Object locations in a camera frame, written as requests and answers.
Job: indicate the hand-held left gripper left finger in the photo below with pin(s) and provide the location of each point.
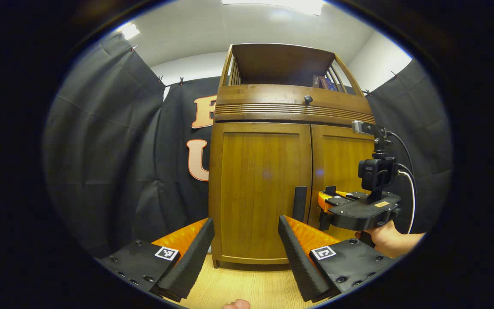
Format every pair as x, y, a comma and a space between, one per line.
191, 262

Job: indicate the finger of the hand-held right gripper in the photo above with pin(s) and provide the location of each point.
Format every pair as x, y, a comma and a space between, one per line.
356, 196
325, 202

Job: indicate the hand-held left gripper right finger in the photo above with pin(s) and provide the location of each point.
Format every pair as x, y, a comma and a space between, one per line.
300, 262

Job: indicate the wooden cabinet door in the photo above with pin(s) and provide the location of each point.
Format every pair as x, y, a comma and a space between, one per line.
341, 159
255, 180

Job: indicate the wooden double-door shoe cabinet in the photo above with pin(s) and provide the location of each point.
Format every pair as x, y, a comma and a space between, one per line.
281, 64

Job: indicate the wooden cabinet drawer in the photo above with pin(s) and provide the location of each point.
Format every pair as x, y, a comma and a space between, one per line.
264, 95

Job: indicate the black round drawer knob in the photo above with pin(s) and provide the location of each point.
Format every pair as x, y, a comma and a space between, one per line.
308, 99

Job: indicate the blue book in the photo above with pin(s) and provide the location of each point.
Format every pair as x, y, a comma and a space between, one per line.
332, 85

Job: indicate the dark maroon book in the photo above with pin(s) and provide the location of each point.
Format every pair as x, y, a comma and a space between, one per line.
320, 82

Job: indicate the black backdrop cloth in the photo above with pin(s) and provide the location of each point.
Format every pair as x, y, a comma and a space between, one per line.
101, 150

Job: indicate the large ceiling light panel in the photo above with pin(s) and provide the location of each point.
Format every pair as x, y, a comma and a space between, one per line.
281, 4

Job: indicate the small ceiling light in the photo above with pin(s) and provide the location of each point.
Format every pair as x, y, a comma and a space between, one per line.
130, 31

